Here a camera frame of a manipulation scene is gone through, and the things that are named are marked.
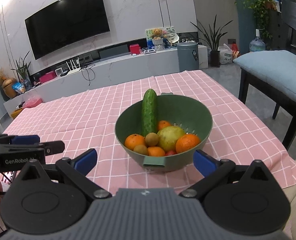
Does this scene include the red tomato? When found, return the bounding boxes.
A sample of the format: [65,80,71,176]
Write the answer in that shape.
[165,150,177,156]

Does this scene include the green colander bowl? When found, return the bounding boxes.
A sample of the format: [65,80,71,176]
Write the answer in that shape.
[115,93,213,172]

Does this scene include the yellow green pear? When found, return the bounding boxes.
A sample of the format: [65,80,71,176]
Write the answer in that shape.
[157,126,186,152]

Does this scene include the small orange tangerine front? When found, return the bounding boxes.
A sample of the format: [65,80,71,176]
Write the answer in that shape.
[147,146,166,157]

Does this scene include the brown kiwi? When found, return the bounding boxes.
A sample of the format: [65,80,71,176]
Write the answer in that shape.
[145,132,159,147]
[133,145,149,155]

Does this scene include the green cucumber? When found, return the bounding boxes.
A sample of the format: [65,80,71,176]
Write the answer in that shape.
[141,88,157,137]

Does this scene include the pink storage basket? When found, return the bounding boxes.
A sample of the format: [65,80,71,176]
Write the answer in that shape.
[23,97,43,108]

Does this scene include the brown round vase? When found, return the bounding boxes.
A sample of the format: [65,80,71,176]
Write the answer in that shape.
[0,69,17,99]

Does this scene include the potted plant left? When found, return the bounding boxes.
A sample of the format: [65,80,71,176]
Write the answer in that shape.
[15,51,32,91]

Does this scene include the pink box on console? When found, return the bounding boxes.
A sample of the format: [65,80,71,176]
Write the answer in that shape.
[39,71,57,83]

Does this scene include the white wifi router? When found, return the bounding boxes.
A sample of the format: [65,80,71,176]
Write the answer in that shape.
[66,57,81,75]

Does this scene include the white plastic bag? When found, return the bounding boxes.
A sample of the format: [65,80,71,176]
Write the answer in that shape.
[218,43,233,64]

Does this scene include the chair with blue cushion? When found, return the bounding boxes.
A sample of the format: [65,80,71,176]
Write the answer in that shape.
[233,50,296,149]

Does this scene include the grey trash bin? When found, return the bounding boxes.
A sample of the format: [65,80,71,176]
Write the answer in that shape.
[177,42,199,72]

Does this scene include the white TV console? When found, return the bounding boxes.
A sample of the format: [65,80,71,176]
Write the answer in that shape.
[3,44,209,116]

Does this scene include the potted long-leaf plant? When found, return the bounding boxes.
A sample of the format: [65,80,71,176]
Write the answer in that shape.
[191,15,233,67]

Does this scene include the blue water jug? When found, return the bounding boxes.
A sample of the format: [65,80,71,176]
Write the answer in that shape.
[249,29,266,52]

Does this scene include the red box on console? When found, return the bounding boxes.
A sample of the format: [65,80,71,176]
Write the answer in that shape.
[129,44,141,55]

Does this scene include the teddy bear gift set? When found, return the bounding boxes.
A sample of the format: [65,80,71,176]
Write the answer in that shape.
[145,26,179,51]

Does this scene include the dark cabinet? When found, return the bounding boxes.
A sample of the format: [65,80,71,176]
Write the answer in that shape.
[269,2,293,51]

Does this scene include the leafy green plant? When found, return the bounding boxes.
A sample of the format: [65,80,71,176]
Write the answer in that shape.
[243,0,276,41]

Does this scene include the black wall television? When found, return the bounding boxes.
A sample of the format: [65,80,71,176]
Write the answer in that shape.
[25,0,110,59]

